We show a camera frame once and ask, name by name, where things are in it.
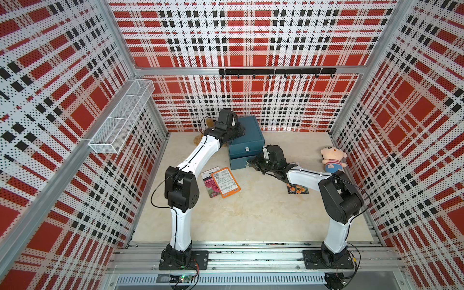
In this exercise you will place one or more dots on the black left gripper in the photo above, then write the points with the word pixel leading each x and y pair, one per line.
pixel 241 131

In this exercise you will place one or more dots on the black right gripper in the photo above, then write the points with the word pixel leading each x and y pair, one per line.
pixel 255 162

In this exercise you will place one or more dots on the teal drawer cabinet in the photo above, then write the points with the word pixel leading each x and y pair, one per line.
pixel 247 146

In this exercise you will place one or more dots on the orange marigold seed bag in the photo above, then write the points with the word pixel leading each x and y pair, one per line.
pixel 297 189

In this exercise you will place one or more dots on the orange bordered seed bag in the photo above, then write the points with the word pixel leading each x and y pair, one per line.
pixel 225 182

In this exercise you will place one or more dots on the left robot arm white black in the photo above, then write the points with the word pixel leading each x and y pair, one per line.
pixel 181 188

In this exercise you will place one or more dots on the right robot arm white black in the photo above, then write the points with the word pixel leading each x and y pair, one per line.
pixel 341 199

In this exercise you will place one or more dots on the brown teddy bear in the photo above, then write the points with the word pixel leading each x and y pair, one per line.
pixel 210 123

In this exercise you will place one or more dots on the plush doll striped shirt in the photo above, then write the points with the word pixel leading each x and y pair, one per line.
pixel 333 159

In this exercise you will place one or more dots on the green circuit board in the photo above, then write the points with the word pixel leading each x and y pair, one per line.
pixel 181 279

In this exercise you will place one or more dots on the black hook rail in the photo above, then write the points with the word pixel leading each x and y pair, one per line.
pixel 278 71

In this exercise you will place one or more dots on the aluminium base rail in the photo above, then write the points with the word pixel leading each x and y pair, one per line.
pixel 258 265

